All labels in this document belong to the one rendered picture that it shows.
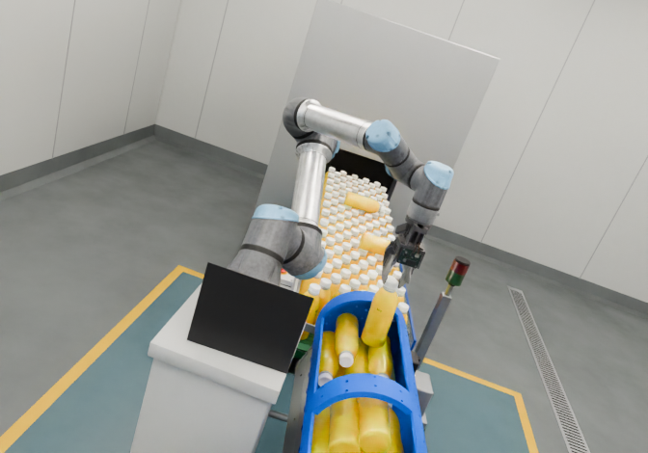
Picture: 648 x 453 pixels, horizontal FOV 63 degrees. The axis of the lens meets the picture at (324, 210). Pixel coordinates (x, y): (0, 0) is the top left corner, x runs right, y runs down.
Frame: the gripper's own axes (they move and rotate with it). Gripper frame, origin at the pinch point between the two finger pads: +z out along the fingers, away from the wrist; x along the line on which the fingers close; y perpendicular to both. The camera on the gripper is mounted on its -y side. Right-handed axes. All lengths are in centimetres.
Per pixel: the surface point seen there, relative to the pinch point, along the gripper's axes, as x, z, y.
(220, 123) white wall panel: -138, 89, -459
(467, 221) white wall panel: 157, 100, -424
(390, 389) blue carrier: 0.9, 10.8, 33.2
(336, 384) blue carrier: -10.7, 14.7, 31.4
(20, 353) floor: -137, 133, -80
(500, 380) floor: 144, 133, -184
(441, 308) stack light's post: 35, 29, -52
